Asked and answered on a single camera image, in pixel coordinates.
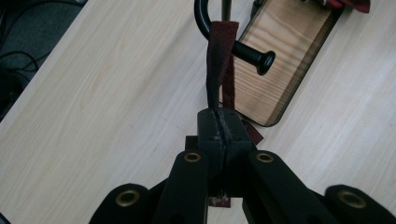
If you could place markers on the black rack with wooden base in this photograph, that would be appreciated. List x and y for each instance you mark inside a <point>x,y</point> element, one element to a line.
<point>274,62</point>

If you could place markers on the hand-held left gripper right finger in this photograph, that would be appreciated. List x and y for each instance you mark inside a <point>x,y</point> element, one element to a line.
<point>236,133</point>

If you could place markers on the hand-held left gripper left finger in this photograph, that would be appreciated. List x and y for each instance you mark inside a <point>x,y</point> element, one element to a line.
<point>209,130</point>

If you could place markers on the red striped cloth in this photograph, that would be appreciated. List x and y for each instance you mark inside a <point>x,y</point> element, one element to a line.
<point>348,4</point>

